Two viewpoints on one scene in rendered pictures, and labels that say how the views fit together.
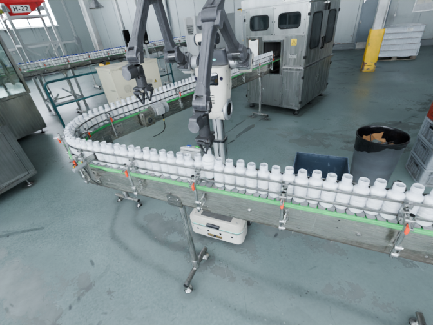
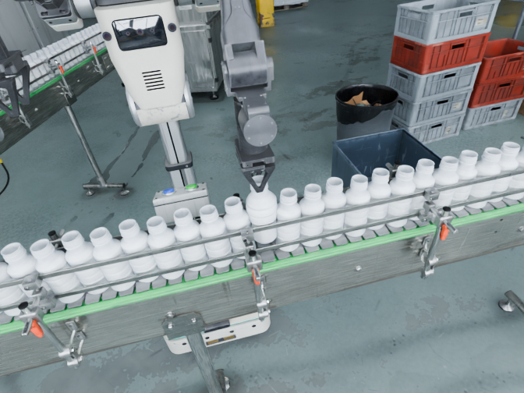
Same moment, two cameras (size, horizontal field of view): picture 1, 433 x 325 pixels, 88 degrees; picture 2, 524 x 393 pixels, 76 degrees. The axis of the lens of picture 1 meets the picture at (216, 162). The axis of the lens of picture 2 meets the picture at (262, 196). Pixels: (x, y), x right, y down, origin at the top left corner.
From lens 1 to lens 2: 0.67 m
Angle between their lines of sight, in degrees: 30
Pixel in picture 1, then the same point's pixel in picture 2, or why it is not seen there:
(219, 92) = (171, 60)
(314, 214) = (469, 225)
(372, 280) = (442, 281)
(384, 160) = (381, 128)
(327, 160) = (377, 142)
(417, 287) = (479, 263)
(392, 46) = not seen: outside the picture
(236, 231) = not seen: hidden behind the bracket
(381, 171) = not seen: hidden behind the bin
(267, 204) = (394, 242)
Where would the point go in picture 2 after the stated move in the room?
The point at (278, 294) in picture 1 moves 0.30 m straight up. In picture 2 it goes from (366, 369) to (373, 336)
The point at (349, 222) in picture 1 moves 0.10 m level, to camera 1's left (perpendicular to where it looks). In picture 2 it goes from (514, 217) to (497, 235)
